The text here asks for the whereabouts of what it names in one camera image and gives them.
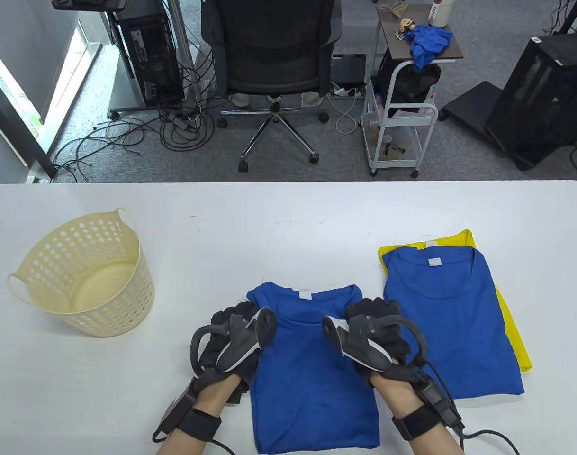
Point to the white rolling cart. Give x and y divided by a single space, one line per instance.
396 167

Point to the silver metal pole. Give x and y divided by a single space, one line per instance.
179 42

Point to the small wicker basket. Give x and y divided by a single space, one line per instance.
396 8

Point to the cream perforated laundry basket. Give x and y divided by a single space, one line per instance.
127 303

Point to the black flat box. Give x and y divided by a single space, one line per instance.
347 68

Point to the white bottle with red label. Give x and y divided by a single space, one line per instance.
440 14

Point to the small brown-headed figurine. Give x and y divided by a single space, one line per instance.
406 26

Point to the black computer tower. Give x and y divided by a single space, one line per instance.
148 52

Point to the black stand shelf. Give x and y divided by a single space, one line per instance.
87 4

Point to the yellow t-shirt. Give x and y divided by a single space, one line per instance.
516 332

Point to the person's left hand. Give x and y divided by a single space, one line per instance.
243 310

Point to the black backpack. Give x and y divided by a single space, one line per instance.
407 90

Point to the black office chair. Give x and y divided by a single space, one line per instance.
269 42

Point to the crumpled blue cloth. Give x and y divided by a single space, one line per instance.
428 42

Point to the blue smooth t-shirt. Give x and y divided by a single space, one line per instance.
307 379

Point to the black flat stand base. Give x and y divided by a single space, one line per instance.
473 102

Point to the glass window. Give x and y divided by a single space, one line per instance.
4 76

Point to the blue mesh t-shirt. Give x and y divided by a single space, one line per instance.
449 313

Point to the person's right forearm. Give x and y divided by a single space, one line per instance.
411 417

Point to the black stand leg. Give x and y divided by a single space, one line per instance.
575 12

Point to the person's left forearm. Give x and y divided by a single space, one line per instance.
198 417

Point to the large black computer case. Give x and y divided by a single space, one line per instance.
544 109

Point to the grey rolling stand base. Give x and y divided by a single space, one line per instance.
122 95

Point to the brown cart top board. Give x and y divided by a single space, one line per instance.
397 47

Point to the person's right hand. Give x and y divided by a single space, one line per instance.
378 308

